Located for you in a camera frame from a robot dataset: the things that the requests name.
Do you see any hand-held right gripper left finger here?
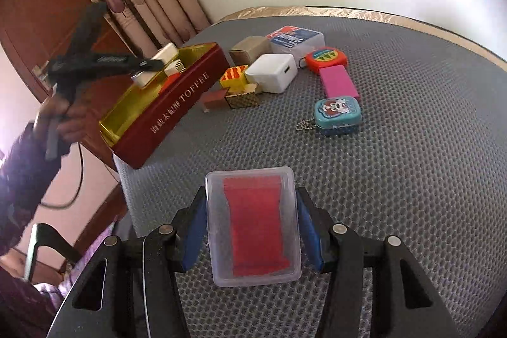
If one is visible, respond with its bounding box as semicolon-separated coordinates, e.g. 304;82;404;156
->
53;188;209;338

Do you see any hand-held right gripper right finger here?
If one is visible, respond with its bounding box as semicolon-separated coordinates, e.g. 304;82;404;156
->
296;186;456;338

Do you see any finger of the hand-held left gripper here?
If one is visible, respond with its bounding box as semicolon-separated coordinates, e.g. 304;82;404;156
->
130;56;164;73

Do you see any beige rectangular box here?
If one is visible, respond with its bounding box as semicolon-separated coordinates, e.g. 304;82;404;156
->
132;42;179;87

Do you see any clear plastic box red card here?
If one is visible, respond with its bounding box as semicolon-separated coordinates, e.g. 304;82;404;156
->
205;166;302;288

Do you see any red rectangular tin box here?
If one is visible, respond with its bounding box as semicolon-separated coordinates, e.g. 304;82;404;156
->
98;42;231;169

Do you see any small brown box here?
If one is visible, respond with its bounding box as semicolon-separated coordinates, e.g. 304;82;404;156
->
201;90;227;113

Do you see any yellow red striped box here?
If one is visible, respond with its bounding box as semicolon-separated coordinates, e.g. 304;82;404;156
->
219;65;249;89

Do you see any gold patterned small box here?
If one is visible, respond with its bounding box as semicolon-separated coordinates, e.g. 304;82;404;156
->
225;82;263;110

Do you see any gold cardboard box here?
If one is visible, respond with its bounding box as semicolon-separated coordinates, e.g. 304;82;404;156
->
229;36;274;68

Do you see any teal cartoon tin keychain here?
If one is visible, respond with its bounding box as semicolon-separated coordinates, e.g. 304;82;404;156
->
295;98;362;136

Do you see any white charger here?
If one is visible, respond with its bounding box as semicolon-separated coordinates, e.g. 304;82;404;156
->
244;54;298;94

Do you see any dental floss box blue label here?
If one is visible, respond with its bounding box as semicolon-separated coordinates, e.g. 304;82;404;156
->
269;25;326;56

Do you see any pink rectangular box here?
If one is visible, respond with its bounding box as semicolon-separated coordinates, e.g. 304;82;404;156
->
319;65;362;100

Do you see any orange tape measure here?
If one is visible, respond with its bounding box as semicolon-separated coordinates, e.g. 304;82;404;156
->
299;48;349;76

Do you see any person's left forearm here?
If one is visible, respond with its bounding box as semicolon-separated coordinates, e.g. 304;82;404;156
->
0;120;64;257

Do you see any person's left hand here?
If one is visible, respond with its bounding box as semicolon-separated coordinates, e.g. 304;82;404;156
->
36;92;87;157

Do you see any white patterned small box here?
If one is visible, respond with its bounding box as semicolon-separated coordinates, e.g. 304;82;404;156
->
164;60;187;76

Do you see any brown wooden door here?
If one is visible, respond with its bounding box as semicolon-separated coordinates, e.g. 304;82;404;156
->
0;0;137;106

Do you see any grey mesh mat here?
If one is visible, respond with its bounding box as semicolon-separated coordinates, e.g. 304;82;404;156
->
113;7;507;338

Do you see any black chair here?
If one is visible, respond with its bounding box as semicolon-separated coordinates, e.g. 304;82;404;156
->
23;222;82;283

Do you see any gold shiny cloth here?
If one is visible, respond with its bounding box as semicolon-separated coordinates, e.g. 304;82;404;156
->
214;5;507;74

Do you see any black cable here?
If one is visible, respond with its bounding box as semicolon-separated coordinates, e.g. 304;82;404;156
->
40;142;86;209

